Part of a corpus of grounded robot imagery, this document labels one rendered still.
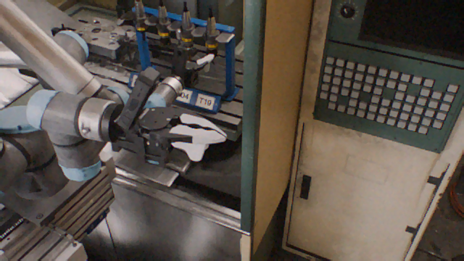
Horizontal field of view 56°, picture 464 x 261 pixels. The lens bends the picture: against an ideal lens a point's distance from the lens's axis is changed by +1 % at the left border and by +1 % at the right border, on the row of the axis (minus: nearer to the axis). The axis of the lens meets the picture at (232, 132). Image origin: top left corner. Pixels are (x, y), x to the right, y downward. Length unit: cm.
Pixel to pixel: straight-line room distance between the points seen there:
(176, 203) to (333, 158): 65
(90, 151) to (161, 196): 82
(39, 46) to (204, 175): 104
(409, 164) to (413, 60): 47
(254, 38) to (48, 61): 45
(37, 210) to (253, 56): 68
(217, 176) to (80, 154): 98
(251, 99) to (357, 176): 83
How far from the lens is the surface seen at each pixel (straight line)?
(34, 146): 117
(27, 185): 126
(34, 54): 95
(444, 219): 287
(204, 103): 185
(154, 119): 75
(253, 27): 102
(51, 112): 83
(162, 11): 182
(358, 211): 199
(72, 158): 88
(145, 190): 170
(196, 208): 162
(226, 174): 175
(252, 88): 111
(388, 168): 178
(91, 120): 79
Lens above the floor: 206
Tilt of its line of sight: 42 degrees down
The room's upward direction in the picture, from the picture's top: straight up
